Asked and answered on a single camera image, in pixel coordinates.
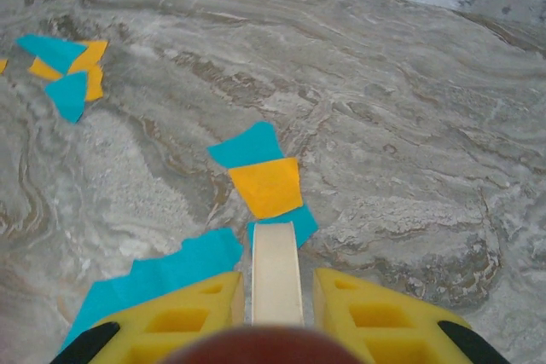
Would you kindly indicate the blue paper scrap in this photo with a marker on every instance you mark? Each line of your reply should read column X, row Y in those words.
column 68, row 95
column 305, row 225
column 51, row 50
column 170, row 266
column 247, row 146

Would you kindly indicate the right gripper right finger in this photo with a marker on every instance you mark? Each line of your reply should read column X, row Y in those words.
column 332, row 300

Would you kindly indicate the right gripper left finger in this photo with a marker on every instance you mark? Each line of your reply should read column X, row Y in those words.
column 213, row 308

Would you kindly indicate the orange paper scrap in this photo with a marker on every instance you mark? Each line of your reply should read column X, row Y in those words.
column 2, row 65
column 42, row 69
column 96, row 84
column 94, row 53
column 266, row 187

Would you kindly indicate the cream hand brush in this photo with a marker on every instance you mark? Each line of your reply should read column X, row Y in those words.
column 277, row 274

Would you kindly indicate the dark red rounded cap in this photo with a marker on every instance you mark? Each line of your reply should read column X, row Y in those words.
column 264, row 349

